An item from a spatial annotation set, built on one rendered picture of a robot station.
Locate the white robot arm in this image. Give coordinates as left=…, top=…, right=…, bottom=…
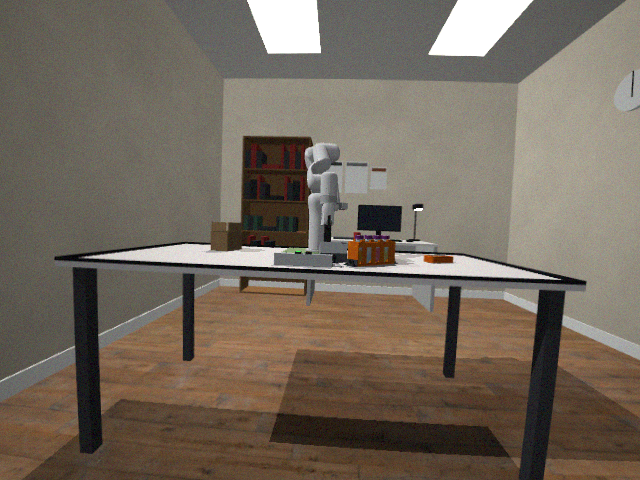
left=305, top=143, right=348, bottom=252

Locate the small brown cardboard box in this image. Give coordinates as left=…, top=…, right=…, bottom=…
left=211, top=222, right=242, bottom=251

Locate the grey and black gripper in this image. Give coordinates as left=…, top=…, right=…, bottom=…
left=320, top=202, right=337, bottom=242

